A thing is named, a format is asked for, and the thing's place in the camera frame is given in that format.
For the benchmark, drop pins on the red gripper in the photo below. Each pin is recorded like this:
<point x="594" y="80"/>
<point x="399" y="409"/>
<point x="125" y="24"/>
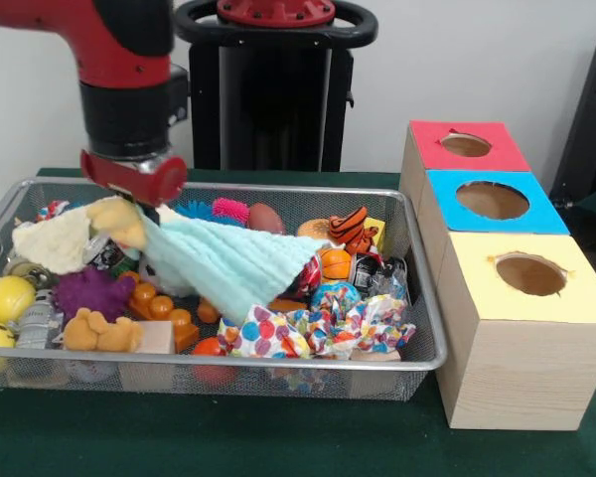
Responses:
<point x="164" y="184"/>

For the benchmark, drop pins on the mint green muslin cloth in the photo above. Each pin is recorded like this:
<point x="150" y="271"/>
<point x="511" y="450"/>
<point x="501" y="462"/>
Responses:
<point x="228" y="258"/>

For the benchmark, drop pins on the cream muslin cloth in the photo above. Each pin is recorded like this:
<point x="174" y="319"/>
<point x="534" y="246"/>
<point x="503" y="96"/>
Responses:
<point x="49" y="243"/>

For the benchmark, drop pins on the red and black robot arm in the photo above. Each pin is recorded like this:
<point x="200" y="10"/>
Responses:
<point x="119" y="49"/>

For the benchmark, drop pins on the wooden box with three holes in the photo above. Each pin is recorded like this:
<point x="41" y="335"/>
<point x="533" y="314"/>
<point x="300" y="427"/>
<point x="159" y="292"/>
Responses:
<point x="516" y="377"/>

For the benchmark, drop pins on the orange toy building brick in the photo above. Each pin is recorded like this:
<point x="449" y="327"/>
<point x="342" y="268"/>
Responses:
<point x="164" y="308"/>

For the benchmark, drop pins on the purple spiky toy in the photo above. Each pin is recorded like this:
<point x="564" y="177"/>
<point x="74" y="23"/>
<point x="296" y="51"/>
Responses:
<point x="92" y="293"/>

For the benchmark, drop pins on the brown plush animal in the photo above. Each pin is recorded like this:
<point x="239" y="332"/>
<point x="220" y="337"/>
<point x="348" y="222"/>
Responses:
<point x="99" y="333"/>

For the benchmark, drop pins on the grey toy robot figure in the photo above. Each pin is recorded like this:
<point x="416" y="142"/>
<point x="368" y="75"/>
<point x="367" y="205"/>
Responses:
<point x="35" y="320"/>

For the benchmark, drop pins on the orange tiger plush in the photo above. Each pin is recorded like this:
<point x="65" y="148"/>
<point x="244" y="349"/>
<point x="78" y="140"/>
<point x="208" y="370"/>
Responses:
<point x="350" y="226"/>

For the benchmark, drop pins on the black upright panel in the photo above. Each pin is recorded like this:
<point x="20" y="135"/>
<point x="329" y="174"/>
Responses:
<point x="591" y="124"/>

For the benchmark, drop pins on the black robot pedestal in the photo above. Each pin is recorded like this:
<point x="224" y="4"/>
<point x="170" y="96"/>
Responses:
<point x="273" y="109"/>

